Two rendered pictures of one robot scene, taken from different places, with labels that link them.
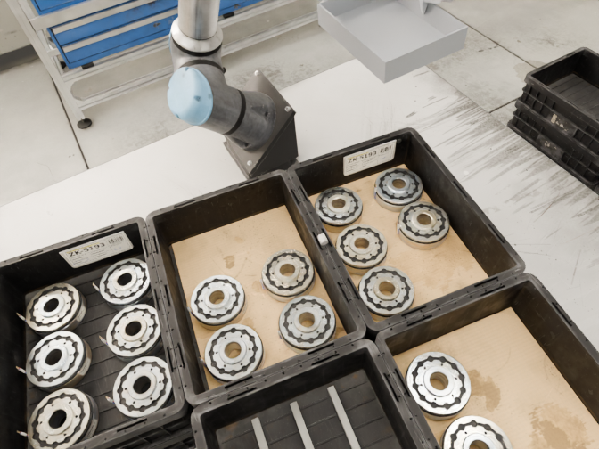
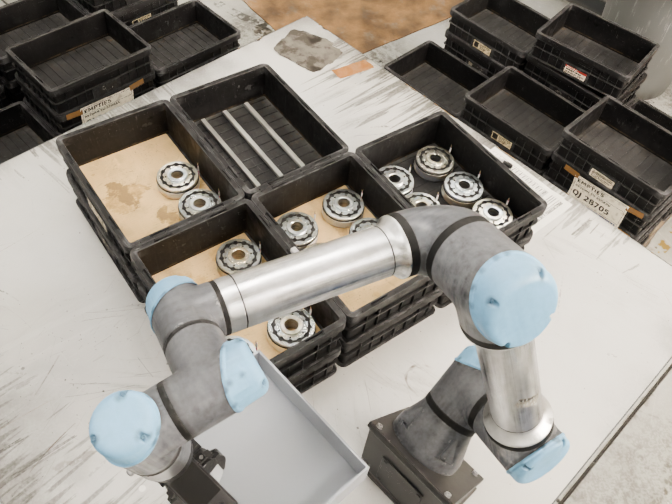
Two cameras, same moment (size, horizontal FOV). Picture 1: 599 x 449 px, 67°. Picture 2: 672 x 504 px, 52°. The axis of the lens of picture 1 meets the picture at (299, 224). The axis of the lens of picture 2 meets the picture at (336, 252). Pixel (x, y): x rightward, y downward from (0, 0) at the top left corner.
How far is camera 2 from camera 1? 1.46 m
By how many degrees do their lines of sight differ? 72
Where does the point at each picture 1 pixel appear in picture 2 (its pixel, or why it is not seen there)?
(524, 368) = (136, 230)
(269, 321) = (326, 236)
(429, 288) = (202, 275)
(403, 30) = (240, 463)
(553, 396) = (120, 217)
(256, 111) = (416, 415)
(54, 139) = not seen: outside the picture
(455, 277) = not seen: hidden behind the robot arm
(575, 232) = (32, 415)
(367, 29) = (290, 463)
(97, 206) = (568, 371)
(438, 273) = not seen: hidden behind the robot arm
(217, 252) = (392, 281)
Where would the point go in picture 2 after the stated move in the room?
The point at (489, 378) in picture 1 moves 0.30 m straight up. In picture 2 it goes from (162, 222) to (145, 128)
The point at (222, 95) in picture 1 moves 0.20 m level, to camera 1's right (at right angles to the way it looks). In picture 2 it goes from (450, 375) to (351, 406)
